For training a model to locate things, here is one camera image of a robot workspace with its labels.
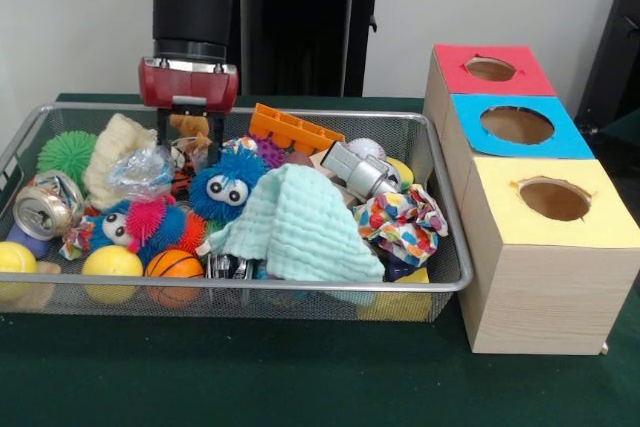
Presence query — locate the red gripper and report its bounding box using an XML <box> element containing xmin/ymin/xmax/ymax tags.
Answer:
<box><xmin>138</xmin><ymin>59</ymin><xmax>240</xmax><ymax>165</ymax></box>

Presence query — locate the mint muslin cloth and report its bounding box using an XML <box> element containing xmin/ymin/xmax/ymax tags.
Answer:
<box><xmin>197</xmin><ymin>163</ymin><xmax>385</xmax><ymax>282</ymax></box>

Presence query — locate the silver mesh bin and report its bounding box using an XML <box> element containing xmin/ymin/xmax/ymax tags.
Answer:
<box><xmin>0</xmin><ymin>101</ymin><xmax>474</xmax><ymax>323</ymax></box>

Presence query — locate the wooden three-hole box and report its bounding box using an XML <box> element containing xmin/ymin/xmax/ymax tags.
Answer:
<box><xmin>422</xmin><ymin>43</ymin><xmax>640</xmax><ymax>356</ymax></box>

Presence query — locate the brown plush toy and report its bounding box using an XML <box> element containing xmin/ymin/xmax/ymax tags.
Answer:
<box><xmin>169</xmin><ymin>114</ymin><xmax>211</xmax><ymax>151</ymax></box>

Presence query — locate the blue spiky toy with eyes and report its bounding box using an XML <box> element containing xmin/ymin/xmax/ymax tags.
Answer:
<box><xmin>88</xmin><ymin>199</ymin><xmax>189</xmax><ymax>261</ymax></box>
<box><xmin>189</xmin><ymin>146</ymin><xmax>269</xmax><ymax>222</ymax></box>

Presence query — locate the clear crinkled plastic bag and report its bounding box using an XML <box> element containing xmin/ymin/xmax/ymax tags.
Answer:
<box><xmin>107</xmin><ymin>146</ymin><xmax>176</xmax><ymax>204</ymax></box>

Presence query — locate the cream muslin cloth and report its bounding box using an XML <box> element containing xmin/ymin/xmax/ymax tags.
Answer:
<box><xmin>83</xmin><ymin>113</ymin><xmax>159</xmax><ymax>211</ymax></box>

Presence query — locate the orange plastic tray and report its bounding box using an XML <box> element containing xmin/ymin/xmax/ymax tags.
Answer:
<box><xmin>248</xmin><ymin>102</ymin><xmax>346</xmax><ymax>153</ymax></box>

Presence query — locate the large green spiky ball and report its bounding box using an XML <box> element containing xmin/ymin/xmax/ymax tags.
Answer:
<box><xmin>37</xmin><ymin>130</ymin><xmax>99</xmax><ymax>183</ymax></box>

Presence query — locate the crushed silver drink can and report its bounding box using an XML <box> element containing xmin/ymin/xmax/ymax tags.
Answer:
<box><xmin>12</xmin><ymin>171</ymin><xmax>85</xmax><ymax>240</ymax></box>

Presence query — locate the polka dot crumpled wrapper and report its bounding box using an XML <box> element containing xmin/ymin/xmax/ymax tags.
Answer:
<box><xmin>353</xmin><ymin>184</ymin><xmax>450</xmax><ymax>267</ymax></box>

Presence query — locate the dark green tablecloth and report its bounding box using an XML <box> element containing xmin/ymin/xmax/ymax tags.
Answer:
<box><xmin>0</xmin><ymin>91</ymin><xmax>640</xmax><ymax>427</ymax></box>

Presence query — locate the black chair back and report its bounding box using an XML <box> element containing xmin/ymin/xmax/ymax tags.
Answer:
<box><xmin>573</xmin><ymin>0</ymin><xmax>640</xmax><ymax>133</ymax></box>

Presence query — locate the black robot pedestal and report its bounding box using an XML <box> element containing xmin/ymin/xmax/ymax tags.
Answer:
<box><xmin>232</xmin><ymin>0</ymin><xmax>404</xmax><ymax>97</ymax></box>

